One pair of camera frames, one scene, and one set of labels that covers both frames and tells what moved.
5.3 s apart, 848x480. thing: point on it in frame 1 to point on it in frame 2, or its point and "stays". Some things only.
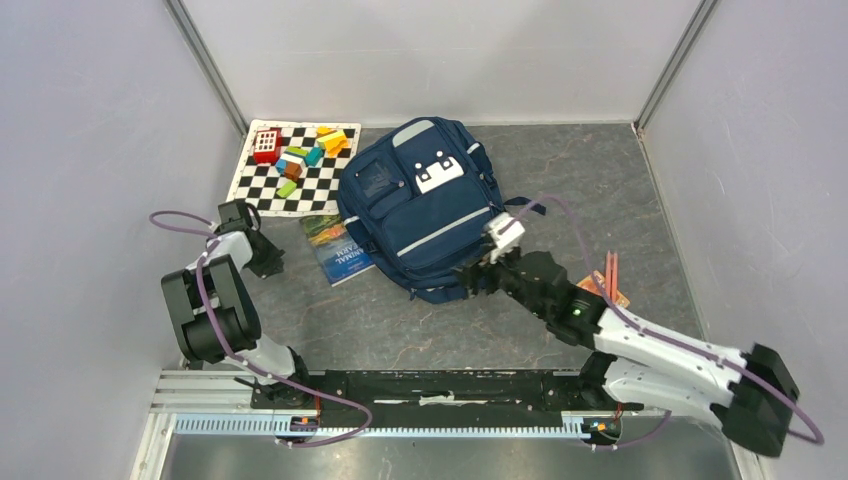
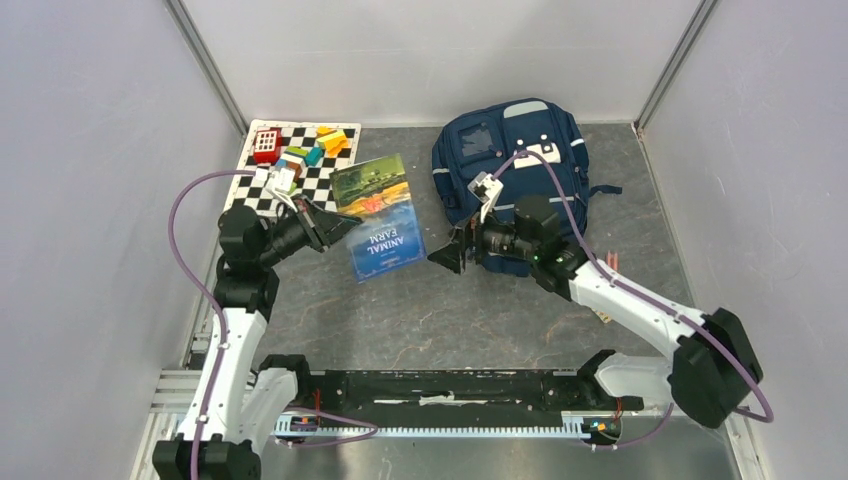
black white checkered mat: (293, 168) stays
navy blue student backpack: (416, 197) to (533, 147)
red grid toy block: (267, 144) stays
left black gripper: (273, 265) to (320, 226)
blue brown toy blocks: (294, 159) stays
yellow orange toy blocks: (331, 140) stays
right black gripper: (469, 275) to (451, 256)
